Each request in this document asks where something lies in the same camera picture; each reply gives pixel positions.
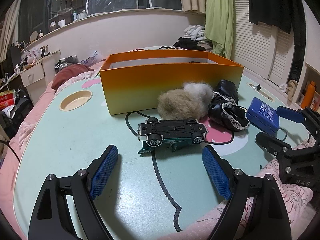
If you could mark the black hanging garment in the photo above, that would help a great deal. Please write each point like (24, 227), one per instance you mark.
(287, 15)

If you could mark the white clothes pile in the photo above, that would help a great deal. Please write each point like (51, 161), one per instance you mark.
(195, 32)

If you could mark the green hanging garment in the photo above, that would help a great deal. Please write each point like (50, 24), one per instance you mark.
(219, 26)

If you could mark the orange bottle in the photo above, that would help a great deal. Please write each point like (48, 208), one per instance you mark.
(308, 95)

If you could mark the black clothes pile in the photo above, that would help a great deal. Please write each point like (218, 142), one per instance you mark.
(189, 44)

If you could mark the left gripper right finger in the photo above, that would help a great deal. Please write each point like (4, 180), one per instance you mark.
(267, 219)

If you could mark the dark red pillow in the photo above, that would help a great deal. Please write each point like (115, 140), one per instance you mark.
(67, 73)

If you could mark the orange cardboard box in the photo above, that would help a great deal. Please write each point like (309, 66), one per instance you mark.
(132, 81)

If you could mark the foil wrappers in slot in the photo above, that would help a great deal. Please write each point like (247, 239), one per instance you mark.
(256, 87)

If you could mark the red snack box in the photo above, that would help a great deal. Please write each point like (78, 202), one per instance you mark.
(7, 98)

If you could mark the black lace fabric pouch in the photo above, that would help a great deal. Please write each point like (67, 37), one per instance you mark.
(224, 109)

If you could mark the black toy race car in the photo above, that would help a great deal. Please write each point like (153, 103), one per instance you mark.
(174, 133)

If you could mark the brown fur pompom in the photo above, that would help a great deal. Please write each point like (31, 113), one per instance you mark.
(179, 104)

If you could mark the white fur pompom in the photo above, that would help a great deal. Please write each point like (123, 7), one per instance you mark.
(201, 91)

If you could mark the blue card case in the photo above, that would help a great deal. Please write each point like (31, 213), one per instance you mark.
(263, 116)

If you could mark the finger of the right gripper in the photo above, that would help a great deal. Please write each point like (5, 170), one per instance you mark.
(307, 117)
(273, 145)

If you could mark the white bedside cabinet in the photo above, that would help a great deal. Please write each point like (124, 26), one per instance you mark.
(36, 78)

